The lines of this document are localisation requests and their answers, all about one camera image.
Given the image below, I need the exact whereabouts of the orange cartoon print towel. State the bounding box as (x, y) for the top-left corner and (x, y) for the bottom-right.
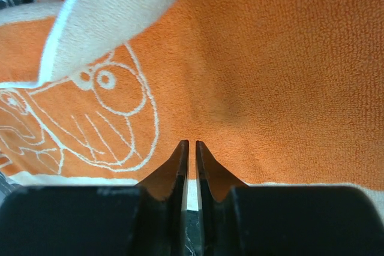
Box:
(1, 0), (383, 211)

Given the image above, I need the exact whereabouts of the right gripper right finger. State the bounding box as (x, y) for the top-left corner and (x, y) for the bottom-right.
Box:
(196, 141), (383, 255)

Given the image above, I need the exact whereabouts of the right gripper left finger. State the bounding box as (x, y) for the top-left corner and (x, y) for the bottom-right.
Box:
(1, 140), (189, 255)

